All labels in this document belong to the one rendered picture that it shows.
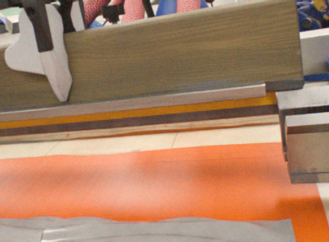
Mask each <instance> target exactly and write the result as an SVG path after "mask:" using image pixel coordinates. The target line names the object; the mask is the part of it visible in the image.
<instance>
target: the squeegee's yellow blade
mask: <svg viewBox="0 0 329 242"><path fill-rule="evenodd" d="M276 103H277V100H276V91H271V92H266V96H264V97H263V98H250V99H242V100H229V101H220V102H207V103H199V104H192V105H179V106H171V107H157V108H149V109H136V110H127V111H114V112H113V113H99V114H92V115H77V116H63V117H55V118H42V119H33V120H20V121H12V122H0V129H6V128H13V127H28V126H43V125H51V124H67V123H75V122H90V121H98V120H105V119H114V118H129V117H137V116H153V115H168V114H176V113H183V112H191V111H206V110H215V109H230V108H238V107H252V106H253V105H267V104H276Z"/></svg>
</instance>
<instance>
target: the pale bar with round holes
mask: <svg viewBox="0 0 329 242"><path fill-rule="evenodd" d="M300 37H301V52H302V66H303V75H304V76H307V75H314V74H326V73H329V67H328V66H327V65H326V61H327V60H329V54H328V51H329V28H326V29H321V30H312V31H307V32H300Z"/></svg>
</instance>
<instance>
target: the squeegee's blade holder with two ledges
mask: <svg viewBox="0 0 329 242"><path fill-rule="evenodd" d="M264 96H266V86H265V83H264V81H260V82H248V83H236V84H229V85H217V86H210V87H205V88H198V89H186V90H179V91H167V92H160V93H148V94H136V95H135V96H123V97H116V98H104V99H97V100H85V101H78V102H66V103H59V104H53V105H41V106H34V107H22V108H15V109H3V110H0V122H12V121H20V120H33V119H42V118H55V117H63V116H77V115H92V114H99V113H113V112H114V111H127V110H136V109H149V108H157V107H171V106H179V105H192V104H199V103H207V102H220V101H229V100H242V99H250V98H263V97H264Z"/></svg>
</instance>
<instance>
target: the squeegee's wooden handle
mask: <svg viewBox="0 0 329 242"><path fill-rule="evenodd" d="M12 44H13V43H11V44H7V45H0V110H3V109H15V108H22V107H34V106H41V105H53V104H59V103H66V102H78V101H85V100H97V99H104V98H116V97H123V96H135V95H136V94H148V93H160V92H167V91H179V90H186V89H198V88H205V87H210V86H217V85H229V84H236V83H248V82H260V81H264V83H265V86H266V92H271V91H285V90H292V89H299V88H302V87H303V86H304V75H303V66H302V52H301V37H300V29H299V22H298V14H297V2H296V0H247V1H240V2H236V3H229V4H224V5H221V6H219V5H218V6H214V7H210V8H203V9H199V10H191V11H188V12H180V13H175V14H168V15H164V16H157V17H149V18H145V19H142V20H137V21H130V22H126V23H119V24H114V25H106V26H103V27H95V28H91V29H87V30H80V31H76V32H69V33H64V34H63V44H64V47H65V49H66V51H67V55H68V63H69V70H70V73H71V76H72V78H73V82H72V85H71V89H70V91H69V96H68V99H67V101H64V102H61V101H59V99H58V97H57V95H55V93H54V91H53V90H52V87H51V85H50V83H49V80H48V77H47V76H46V75H44V74H36V73H31V72H22V71H14V70H13V69H11V68H10V67H9V66H8V65H7V63H6V61H5V50H6V49H7V48H9V46H11V45H12Z"/></svg>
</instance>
